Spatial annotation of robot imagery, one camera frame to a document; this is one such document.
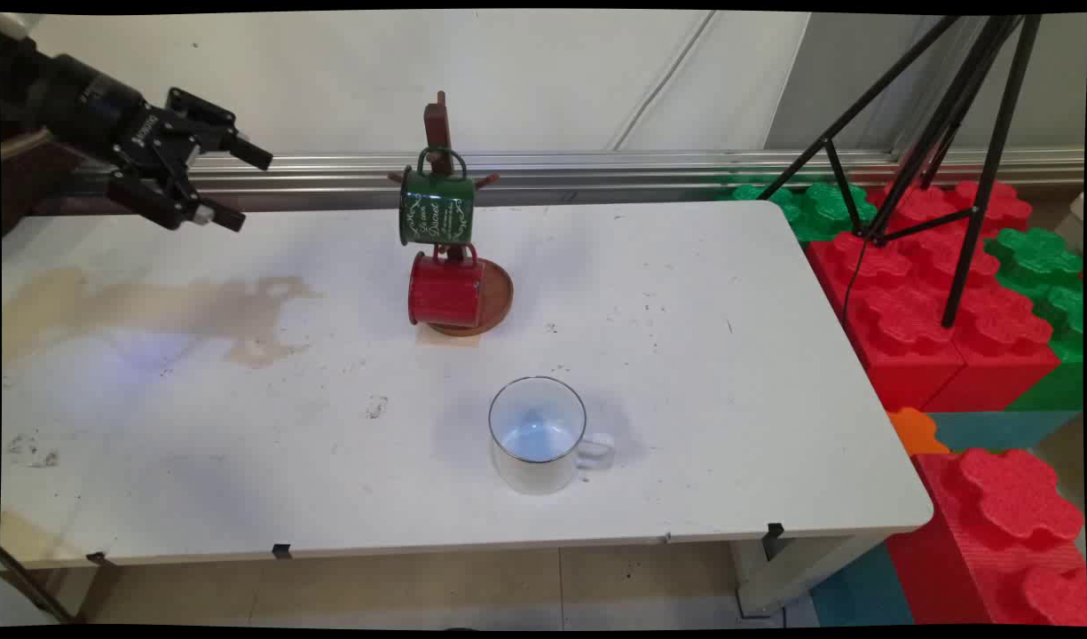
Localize tall green foam block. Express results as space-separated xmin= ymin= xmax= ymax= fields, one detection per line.
xmin=985 ymin=226 xmax=1085 ymax=412

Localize blue foam floor mat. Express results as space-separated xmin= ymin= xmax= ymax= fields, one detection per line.
xmin=809 ymin=541 xmax=917 ymax=627

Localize aluminium rail along wall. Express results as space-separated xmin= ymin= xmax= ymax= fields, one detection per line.
xmin=64 ymin=146 xmax=1085 ymax=214

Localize teal foam floor mat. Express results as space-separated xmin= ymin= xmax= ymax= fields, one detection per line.
xmin=926 ymin=410 xmax=1082 ymax=455

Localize white wall cable duct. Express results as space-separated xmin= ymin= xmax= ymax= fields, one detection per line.
xmin=608 ymin=11 xmax=718 ymax=152

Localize thin black tripod cable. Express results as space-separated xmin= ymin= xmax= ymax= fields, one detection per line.
xmin=839 ymin=233 xmax=874 ymax=331

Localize flat green foam block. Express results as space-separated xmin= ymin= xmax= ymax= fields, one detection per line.
xmin=716 ymin=182 xmax=883 ymax=243

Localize red foam block large studs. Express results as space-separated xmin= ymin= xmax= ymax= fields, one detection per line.
xmin=887 ymin=446 xmax=1087 ymax=627

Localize black tripod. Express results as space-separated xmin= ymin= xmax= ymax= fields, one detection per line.
xmin=756 ymin=13 xmax=1045 ymax=329

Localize red enamel mug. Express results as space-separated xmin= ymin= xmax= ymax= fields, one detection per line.
xmin=407 ymin=244 xmax=487 ymax=329

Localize white table leg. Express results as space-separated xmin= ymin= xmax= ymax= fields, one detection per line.
xmin=732 ymin=532 xmax=883 ymax=619

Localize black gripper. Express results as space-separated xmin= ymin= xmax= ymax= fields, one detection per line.
xmin=40 ymin=53 xmax=274 ymax=234

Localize green enamel mug white lettering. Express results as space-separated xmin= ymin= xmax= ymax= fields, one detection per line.
xmin=398 ymin=146 xmax=477 ymax=248

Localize brown wooden mug tree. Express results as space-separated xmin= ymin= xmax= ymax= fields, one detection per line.
xmin=388 ymin=91 xmax=516 ymax=338

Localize orange foam piece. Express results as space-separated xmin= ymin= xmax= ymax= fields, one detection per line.
xmin=887 ymin=406 xmax=950 ymax=458

